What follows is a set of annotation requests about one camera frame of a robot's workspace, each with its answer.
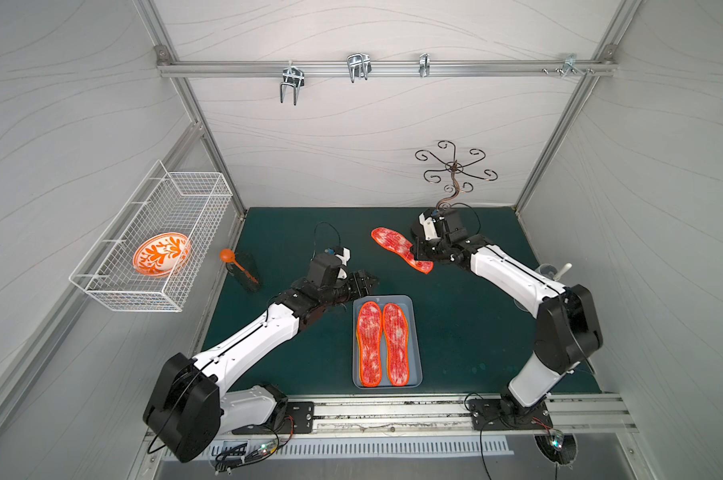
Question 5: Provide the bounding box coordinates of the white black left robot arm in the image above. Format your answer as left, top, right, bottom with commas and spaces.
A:
143, 250, 379, 463

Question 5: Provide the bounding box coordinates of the bronze scroll jewelry stand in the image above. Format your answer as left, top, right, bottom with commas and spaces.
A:
413, 140, 499, 210

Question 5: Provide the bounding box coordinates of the red insole top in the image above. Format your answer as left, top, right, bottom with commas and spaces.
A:
371, 227, 433, 274

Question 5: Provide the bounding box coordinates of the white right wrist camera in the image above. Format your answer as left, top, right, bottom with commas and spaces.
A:
419, 214, 439, 242

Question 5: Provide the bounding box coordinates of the blue plastic storage tray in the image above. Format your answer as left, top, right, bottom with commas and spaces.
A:
350, 294, 423, 390

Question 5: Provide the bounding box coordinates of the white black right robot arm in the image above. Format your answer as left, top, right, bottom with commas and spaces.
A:
411, 208, 603, 418

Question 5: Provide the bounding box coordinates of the clear measuring cup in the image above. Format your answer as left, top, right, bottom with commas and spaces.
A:
535, 263, 573, 282

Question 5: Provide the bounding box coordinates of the white vent strip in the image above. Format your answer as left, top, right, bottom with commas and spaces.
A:
160, 435, 515, 462

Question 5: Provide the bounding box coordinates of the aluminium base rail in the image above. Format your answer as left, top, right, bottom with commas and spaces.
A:
144, 393, 639, 438

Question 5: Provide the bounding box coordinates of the metal hook middle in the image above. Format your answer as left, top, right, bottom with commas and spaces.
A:
347, 53, 371, 83

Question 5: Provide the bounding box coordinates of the orange patterned bowl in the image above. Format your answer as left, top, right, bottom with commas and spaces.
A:
132, 232, 192, 277

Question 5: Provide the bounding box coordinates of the metal hook left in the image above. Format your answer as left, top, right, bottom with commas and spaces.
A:
280, 65, 306, 106

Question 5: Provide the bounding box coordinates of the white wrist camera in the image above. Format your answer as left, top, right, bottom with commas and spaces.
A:
327, 246, 351, 280
419, 214, 439, 242

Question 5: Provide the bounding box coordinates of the metal bracket right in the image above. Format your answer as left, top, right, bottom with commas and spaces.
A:
541, 54, 595, 79

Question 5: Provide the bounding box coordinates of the metal hook small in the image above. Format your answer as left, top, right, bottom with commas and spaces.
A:
419, 53, 431, 78

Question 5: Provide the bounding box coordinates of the aluminium top rail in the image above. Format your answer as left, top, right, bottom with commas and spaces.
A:
158, 57, 619, 79

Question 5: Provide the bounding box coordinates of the white wire basket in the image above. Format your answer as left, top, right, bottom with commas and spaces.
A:
69, 161, 232, 313

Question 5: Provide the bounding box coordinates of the red insole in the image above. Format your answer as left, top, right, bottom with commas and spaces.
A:
357, 301, 383, 388
371, 227, 433, 274
383, 303, 409, 387

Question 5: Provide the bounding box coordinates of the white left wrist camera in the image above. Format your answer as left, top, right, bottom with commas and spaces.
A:
327, 246, 351, 280

